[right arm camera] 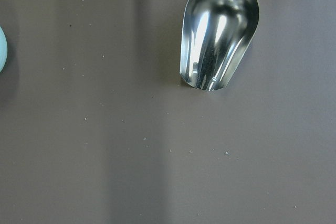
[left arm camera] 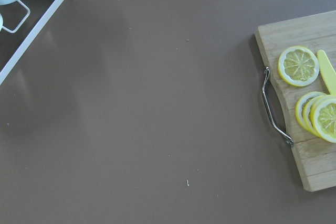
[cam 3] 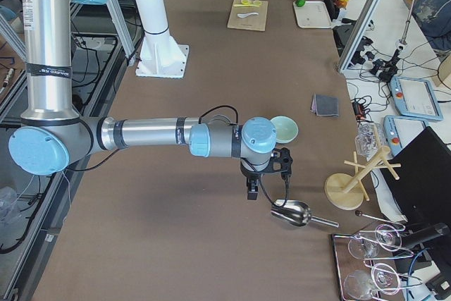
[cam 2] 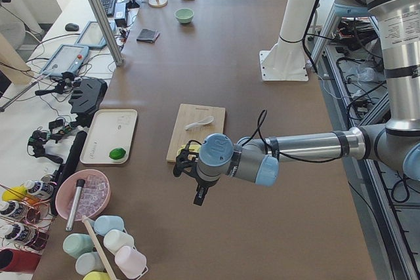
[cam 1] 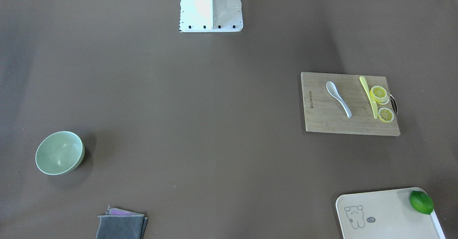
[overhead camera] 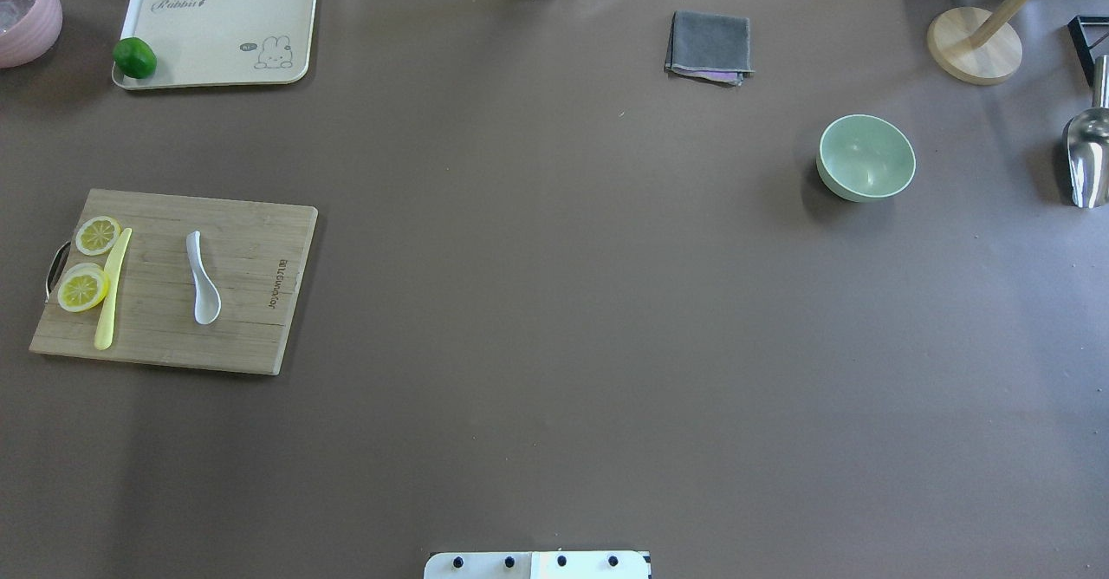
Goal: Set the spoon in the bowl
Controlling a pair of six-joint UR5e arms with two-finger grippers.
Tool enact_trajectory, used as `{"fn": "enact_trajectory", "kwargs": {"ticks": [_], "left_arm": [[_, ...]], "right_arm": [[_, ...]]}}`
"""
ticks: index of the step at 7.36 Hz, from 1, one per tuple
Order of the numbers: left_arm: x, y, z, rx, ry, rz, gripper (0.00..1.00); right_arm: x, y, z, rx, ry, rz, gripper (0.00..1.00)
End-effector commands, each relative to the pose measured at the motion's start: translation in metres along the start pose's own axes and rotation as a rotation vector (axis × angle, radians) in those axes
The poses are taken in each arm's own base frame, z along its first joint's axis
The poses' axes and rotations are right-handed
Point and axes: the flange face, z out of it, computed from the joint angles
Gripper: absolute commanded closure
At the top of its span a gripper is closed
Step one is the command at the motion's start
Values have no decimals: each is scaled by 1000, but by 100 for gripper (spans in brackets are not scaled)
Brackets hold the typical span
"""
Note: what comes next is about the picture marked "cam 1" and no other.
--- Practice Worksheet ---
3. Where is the green lime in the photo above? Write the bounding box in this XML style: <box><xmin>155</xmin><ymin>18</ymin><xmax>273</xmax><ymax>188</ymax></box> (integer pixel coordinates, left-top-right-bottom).
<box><xmin>409</xmin><ymin>190</ymin><xmax>434</xmax><ymax>215</ymax></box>

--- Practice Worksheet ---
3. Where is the white ceramic spoon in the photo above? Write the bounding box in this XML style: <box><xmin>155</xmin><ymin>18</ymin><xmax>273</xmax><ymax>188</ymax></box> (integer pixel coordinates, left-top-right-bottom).
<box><xmin>326</xmin><ymin>81</ymin><xmax>352</xmax><ymax>118</ymax></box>

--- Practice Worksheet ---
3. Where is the top lemon slice of stack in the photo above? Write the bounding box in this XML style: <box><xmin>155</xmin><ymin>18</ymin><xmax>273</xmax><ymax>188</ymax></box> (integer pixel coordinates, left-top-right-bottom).
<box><xmin>369</xmin><ymin>86</ymin><xmax>388</xmax><ymax>103</ymax></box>

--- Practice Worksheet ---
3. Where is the wooden cutting board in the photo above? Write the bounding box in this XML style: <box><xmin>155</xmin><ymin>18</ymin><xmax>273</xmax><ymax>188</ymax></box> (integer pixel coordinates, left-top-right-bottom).
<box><xmin>301</xmin><ymin>72</ymin><xmax>400</xmax><ymax>136</ymax></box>

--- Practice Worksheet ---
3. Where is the yellow plastic knife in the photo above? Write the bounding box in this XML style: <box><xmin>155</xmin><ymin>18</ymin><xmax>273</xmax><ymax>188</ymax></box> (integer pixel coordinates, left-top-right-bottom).
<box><xmin>359</xmin><ymin>76</ymin><xmax>378</xmax><ymax>119</ymax></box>

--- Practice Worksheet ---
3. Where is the single lemon slice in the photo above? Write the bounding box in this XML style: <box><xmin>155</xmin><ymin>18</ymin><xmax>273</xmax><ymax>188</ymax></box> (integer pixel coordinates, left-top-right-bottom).
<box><xmin>378</xmin><ymin>107</ymin><xmax>395</xmax><ymax>123</ymax></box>

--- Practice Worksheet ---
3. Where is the lower lemon slice of stack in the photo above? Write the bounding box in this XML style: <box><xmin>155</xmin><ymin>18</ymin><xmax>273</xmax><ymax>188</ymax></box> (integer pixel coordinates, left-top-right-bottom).
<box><xmin>376</xmin><ymin>95</ymin><xmax>390</xmax><ymax>105</ymax></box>

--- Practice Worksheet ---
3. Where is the grey folded cloth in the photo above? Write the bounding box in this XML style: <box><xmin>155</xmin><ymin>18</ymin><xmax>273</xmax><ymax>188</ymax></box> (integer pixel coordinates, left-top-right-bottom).
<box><xmin>96</xmin><ymin>206</ymin><xmax>148</xmax><ymax>239</ymax></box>

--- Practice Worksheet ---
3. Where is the lemon slice of stack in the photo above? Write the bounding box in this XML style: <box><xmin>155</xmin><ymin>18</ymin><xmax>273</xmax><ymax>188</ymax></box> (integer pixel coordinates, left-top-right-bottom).
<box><xmin>376</xmin><ymin>95</ymin><xmax>390</xmax><ymax>105</ymax></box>
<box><xmin>369</xmin><ymin>86</ymin><xmax>388</xmax><ymax>103</ymax></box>

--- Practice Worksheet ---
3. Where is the cream tray with bear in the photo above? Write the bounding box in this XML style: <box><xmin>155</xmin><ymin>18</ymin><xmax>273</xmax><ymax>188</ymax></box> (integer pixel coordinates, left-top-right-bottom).
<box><xmin>336</xmin><ymin>187</ymin><xmax>445</xmax><ymax>239</ymax></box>

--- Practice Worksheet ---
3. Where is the light green bowl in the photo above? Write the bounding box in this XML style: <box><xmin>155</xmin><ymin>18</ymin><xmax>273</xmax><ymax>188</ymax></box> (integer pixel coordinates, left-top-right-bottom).
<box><xmin>35</xmin><ymin>131</ymin><xmax>85</xmax><ymax>175</ymax></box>

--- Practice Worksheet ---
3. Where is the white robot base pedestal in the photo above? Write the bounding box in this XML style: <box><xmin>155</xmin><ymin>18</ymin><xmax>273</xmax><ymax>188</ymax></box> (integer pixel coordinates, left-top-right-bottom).
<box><xmin>179</xmin><ymin>0</ymin><xmax>244</xmax><ymax>33</ymax></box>

